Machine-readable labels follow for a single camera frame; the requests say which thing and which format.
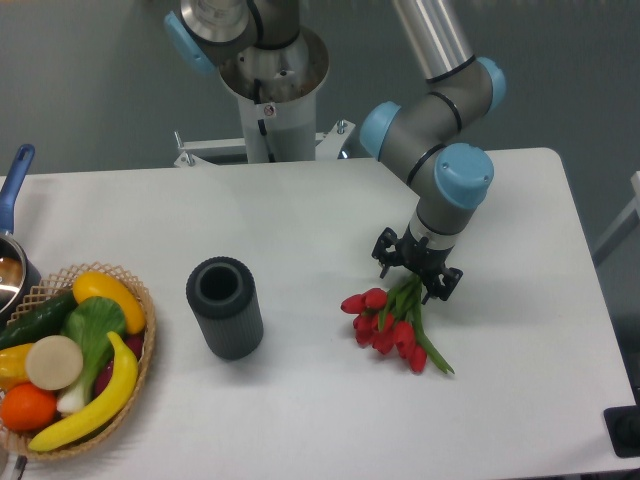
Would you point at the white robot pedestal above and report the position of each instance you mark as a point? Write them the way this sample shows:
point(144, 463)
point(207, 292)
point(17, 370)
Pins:
point(272, 133)

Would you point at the red tulip bouquet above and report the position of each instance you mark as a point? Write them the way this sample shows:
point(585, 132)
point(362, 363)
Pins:
point(392, 319)

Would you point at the dark grey ribbed vase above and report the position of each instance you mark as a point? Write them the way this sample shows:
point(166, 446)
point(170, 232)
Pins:
point(221, 293)

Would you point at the green bok choy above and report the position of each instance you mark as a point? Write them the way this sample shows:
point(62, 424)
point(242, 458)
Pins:
point(88, 325)

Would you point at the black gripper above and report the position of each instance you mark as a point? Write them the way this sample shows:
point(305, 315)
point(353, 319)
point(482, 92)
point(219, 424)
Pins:
point(429, 264)

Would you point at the yellow bell pepper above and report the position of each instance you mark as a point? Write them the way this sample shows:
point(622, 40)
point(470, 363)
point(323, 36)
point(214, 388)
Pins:
point(13, 366)

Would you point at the dark red vegetable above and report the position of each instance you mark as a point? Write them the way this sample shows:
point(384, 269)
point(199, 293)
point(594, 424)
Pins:
point(135, 343)

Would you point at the yellow banana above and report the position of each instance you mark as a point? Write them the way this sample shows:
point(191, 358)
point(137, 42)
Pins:
point(100, 410)

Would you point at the orange fruit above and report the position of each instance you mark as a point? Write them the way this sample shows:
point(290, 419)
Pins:
point(28, 408)

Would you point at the woven wicker basket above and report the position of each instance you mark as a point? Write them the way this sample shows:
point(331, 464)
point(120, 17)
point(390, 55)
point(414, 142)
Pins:
point(50, 287)

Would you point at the beige round disc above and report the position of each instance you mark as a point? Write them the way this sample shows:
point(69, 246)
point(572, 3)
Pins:
point(54, 362)

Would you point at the blue handled saucepan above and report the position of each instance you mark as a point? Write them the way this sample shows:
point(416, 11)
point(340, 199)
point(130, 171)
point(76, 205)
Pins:
point(18, 274)

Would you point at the black device at edge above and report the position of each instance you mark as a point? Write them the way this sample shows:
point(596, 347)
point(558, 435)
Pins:
point(623, 428)

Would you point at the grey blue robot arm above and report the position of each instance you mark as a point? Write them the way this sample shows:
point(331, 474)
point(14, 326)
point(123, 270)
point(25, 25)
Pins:
point(274, 67)

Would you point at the white frame at right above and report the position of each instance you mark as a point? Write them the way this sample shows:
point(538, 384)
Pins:
point(620, 227)

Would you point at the green cucumber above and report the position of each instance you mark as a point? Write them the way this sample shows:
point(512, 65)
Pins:
point(44, 320)

